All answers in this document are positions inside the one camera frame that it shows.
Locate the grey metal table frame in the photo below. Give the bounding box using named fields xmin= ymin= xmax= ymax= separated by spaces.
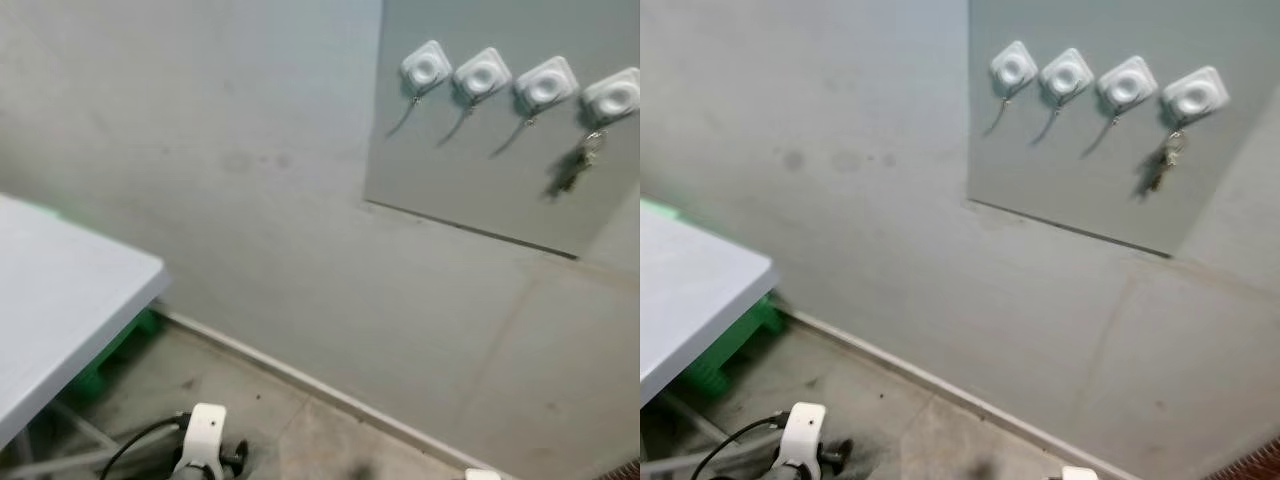
xmin=0 ymin=398 xmax=171 ymax=477

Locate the green plastic crate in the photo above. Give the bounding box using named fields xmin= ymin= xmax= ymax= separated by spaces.
xmin=75 ymin=308 xmax=163 ymax=402
xmin=683 ymin=295 xmax=787 ymax=402

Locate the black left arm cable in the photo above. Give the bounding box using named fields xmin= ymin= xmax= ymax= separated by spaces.
xmin=98 ymin=412 xmax=191 ymax=480
xmin=692 ymin=412 xmax=791 ymax=480

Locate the white table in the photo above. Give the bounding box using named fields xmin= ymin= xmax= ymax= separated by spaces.
xmin=640 ymin=198 xmax=780 ymax=406
xmin=0 ymin=193 xmax=169 ymax=447

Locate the grey wall board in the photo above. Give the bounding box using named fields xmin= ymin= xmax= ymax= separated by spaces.
xmin=363 ymin=0 xmax=641 ymax=260
xmin=967 ymin=0 xmax=1280 ymax=258

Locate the white square wall hook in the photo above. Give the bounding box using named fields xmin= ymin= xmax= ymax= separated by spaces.
xmin=580 ymin=67 xmax=641 ymax=130
xmin=399 ymin=40 xmax=453 ymax=102
xmin=1097 ymin=56 xmax=1159 ymax=124
xmin=989 ymin=40 xmax=1039 ymax=101
xmin=513 ymin=56 xmax=579 ymax=126
xmin=1039 ymin=48 xmax=1095 ymax=109
xmin=1161 ymin=66 xmax=1231 ymax=131
xmin=452 ymin=47 xmax=513 ymax=110

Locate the dark hanging key bunch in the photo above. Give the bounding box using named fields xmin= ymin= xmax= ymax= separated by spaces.
xmin=546 ymin=128 xmax=608 ymax=200
xmin=1135 ymin=128 xmax=1190 ymax=199

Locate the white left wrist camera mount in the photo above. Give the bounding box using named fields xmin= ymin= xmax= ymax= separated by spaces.
xmin=172 ymin=403 xmax=227 ymax=476
xmin=775 ymin=402 xmax=828 ymax=473

